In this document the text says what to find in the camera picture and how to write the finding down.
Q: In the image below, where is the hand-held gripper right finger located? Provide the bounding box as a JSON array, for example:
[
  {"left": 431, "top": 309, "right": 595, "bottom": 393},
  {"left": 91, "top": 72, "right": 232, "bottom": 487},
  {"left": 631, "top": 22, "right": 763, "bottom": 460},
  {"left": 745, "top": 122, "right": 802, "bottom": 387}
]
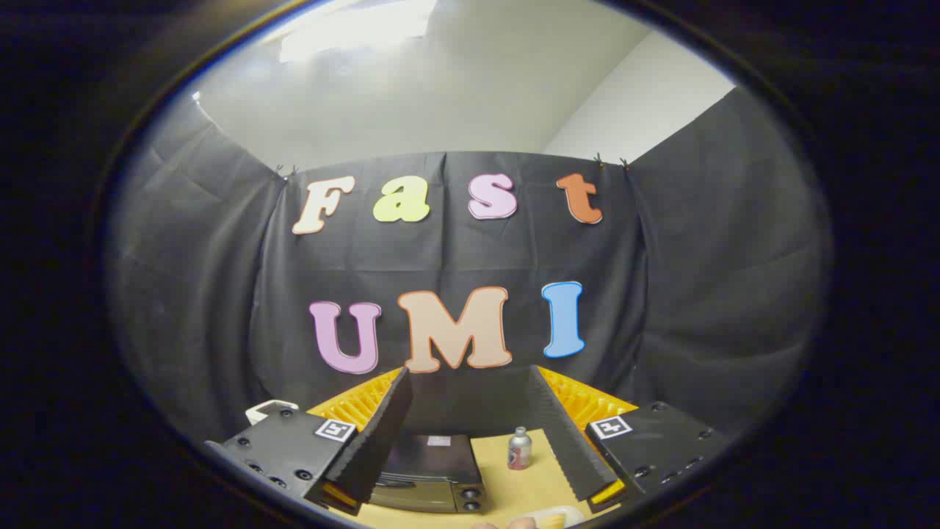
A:
[{"left": 527, "top": 364, "right": 729, "bottom": 515}]

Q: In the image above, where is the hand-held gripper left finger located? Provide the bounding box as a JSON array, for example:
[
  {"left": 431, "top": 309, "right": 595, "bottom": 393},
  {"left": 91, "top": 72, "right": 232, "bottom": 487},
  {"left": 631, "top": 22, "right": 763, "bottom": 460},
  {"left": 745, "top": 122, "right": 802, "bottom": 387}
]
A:
[{"left": 204, "top": 367, "right": 414, "bottom": 517}]

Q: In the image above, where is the black toaster oven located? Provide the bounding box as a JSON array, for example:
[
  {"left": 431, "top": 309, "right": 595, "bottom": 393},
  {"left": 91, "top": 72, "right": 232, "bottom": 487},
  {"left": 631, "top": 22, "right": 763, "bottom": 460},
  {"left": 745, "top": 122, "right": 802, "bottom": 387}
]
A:
[{"left": 367, "top": 433, "right": 488, "bottom": 514}]

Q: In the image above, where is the small silver bottle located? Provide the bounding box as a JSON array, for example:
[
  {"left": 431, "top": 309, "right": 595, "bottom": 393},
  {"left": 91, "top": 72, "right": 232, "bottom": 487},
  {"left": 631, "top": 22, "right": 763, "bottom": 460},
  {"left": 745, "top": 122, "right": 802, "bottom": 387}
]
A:
[{"left": 507, "top": 427, "right": 533, "bottom": 471}]

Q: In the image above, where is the white plate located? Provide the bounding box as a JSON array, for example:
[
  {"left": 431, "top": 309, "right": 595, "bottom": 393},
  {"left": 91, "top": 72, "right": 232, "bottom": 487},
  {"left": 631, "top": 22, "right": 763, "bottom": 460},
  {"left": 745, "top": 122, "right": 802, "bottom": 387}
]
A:
[{"left": 514, "top": 505, "right": 587, "bottom": 529}]

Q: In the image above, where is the white object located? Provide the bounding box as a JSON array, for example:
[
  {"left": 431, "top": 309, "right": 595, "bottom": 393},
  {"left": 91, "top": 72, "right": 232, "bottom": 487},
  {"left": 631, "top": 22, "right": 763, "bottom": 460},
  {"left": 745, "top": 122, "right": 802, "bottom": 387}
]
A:
[{"left": 245, "top": 400, "right": 300, "bottom": 426}]

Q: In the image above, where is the black backdrop cloth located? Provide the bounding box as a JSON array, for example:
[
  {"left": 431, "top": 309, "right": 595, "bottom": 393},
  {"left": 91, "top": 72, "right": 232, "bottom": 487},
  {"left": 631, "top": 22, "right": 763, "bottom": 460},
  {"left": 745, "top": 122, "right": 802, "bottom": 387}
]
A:
[{"left": 105, "top": 87, "right": 835, "bottom": 446}]

